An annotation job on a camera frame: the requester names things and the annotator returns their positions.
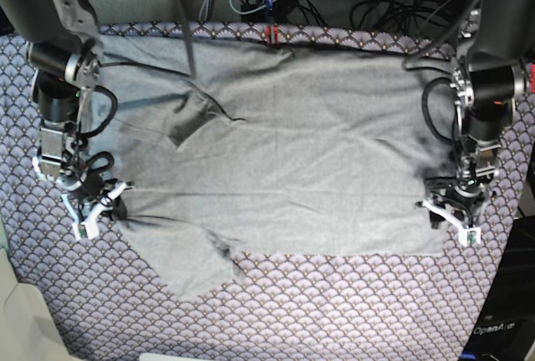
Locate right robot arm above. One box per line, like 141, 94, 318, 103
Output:
1, 0, 131, 240

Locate white plastic bin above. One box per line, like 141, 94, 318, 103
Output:
1, 249, 72, 360

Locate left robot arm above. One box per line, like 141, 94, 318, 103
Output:
418, 0, 534, 247

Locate red right edge clamp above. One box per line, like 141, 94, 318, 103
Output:
530, 63, 535, 94

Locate black OpenArm box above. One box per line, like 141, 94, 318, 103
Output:
459, 216, 534, 360

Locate red black centre clamp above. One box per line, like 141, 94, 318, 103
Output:
264, 0, 278, 47

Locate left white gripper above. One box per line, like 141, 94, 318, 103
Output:
415, 200, 482, 247

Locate purple fan-pattern tablecloth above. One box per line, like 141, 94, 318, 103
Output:
1, 36, 534, 360

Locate light grey T-shirt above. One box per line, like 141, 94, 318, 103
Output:
91, 36, 455, 299

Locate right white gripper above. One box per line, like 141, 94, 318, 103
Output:
60, 180, 134, 239

